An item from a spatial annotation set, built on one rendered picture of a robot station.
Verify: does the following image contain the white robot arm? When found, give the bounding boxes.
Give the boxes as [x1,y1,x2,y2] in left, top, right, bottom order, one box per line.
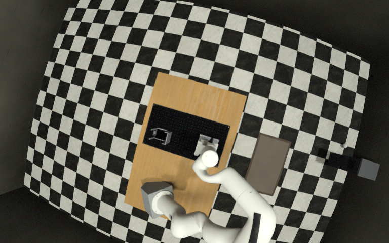
[151,141,276,243]

